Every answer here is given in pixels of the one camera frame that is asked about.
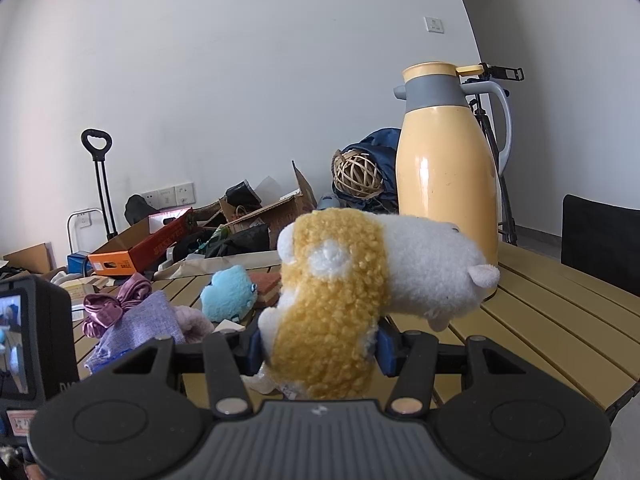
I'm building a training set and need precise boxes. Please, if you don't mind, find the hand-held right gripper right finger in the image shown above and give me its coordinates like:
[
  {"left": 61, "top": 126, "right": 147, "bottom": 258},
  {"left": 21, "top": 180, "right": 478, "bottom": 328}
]
[{"left": 374, "top": 326, "right": 526, "bottom": 416}]

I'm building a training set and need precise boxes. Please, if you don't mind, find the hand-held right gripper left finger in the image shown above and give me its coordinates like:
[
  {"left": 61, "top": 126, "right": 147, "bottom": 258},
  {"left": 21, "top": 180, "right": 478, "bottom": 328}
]
[{"left": 112, "top": 329, "right": 263, "bottom": 417}]

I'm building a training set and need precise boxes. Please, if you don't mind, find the blue plush toy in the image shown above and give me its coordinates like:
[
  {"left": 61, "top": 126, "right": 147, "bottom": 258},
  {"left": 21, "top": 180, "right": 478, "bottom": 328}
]
[{"left": 200, "top": 265, "right": 261, "bottom": 323}]

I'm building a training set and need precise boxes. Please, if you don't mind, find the yellow and white plush toy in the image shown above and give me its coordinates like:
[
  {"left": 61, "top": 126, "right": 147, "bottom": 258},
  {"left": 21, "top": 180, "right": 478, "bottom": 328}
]
[{"left": 241, "top": 208, "right": 501, "bottom": 401}]

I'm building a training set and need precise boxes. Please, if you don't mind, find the purple linen pouch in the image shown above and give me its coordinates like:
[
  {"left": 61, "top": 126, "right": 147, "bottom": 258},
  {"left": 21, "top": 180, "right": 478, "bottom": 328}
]
[{"left": 84, "top": 290, "right": 188, "bottom": 376}]

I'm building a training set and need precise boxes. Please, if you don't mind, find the pale pink plush toy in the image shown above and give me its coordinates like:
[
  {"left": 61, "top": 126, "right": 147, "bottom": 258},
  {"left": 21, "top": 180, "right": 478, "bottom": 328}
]
[{"left": 172, "top": 306, "right": 216, "bottom": 345}]

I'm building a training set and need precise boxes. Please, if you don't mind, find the yellow carton box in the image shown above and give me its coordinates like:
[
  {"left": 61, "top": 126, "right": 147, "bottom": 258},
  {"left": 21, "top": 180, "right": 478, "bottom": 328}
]
[{"left": 59, "top": 276, "right": 108, "bottom": 306}]

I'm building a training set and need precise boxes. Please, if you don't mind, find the purple satin scrunchie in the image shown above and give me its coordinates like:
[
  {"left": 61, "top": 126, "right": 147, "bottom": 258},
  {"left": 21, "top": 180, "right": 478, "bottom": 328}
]
[{"left": 81, "top": 272, "right": 153, "bottom": 341}]

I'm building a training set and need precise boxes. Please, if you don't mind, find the large brown cardboard box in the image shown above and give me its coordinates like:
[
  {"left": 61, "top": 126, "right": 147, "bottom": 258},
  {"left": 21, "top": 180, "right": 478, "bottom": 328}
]
[{"left": 2, "top": 242, "right": 56, "bottom": 275}]

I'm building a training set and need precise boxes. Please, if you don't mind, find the brown scouring sponge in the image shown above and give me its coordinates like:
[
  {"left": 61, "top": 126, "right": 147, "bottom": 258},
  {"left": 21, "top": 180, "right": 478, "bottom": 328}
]
[{"left": 248, "top": 272, "right": 282, "bottom": 308}]

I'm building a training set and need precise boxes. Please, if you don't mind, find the beige canvas bag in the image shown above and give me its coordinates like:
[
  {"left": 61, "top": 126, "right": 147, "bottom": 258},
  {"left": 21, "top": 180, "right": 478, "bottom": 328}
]
[{"left": 152, "top": 252, "right": 281, "bottom": 281}]

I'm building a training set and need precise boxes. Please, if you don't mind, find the black cloth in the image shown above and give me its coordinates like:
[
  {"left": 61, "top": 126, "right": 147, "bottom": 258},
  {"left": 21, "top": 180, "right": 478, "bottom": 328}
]
[{"left": 175, "top": 225, "right": 271, "bottom": 261}]

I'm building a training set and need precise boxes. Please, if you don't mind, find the orange cardboard box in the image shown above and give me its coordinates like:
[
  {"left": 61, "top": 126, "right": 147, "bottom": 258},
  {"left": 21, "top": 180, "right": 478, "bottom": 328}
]
[{"left": 87, "top": 207, "right": 196, "bottom": 276}]

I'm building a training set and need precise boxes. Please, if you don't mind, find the white metal tube rack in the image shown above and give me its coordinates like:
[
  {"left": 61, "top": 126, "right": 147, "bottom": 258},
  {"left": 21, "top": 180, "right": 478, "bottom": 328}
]
[{"left": 66, "top": 208, "right": 106, "bottom": 256}]

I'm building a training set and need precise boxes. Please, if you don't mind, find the small brown cardboard box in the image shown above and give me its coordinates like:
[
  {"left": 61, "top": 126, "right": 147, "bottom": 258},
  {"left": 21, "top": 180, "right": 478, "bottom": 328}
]
[{"left": 220, "top": 160, "right": 318, "bottom": 251}]

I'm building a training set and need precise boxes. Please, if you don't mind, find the wicker ball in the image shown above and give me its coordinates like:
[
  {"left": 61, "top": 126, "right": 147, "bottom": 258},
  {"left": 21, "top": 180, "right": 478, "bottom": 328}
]
[{"left": 332, "top": 147, "right": 388, "bottom": 201}]

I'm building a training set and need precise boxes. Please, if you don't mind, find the yellow thermos jug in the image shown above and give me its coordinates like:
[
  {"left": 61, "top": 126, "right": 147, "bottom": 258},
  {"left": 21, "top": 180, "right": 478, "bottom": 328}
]
[{"left": 392, "top": 61, "right": 513, "bottom": 261}]

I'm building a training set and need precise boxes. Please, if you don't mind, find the blue fabric bag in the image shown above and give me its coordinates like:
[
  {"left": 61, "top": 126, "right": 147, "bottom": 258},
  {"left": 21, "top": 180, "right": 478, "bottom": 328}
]
[{"left": 332, "top": 127, "right": 402, "bottom": 213}]

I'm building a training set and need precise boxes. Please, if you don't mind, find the black chair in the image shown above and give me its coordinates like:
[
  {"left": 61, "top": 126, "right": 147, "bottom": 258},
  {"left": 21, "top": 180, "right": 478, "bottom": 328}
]
[{"left": 561, "top": 194, "right": 640, "bottom": 291}]

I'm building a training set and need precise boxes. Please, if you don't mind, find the black tripod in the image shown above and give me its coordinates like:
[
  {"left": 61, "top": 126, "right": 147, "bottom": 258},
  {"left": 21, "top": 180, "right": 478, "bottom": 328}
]
[{"left": 457, "top": 62, "right": 526, "bottom": 246}]

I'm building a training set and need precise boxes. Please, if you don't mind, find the black trolley handle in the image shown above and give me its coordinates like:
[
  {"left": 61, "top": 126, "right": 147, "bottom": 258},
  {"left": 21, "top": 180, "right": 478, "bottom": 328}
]
[{"left": 81, "top": 129, "right": 118, "bottom": 241}]

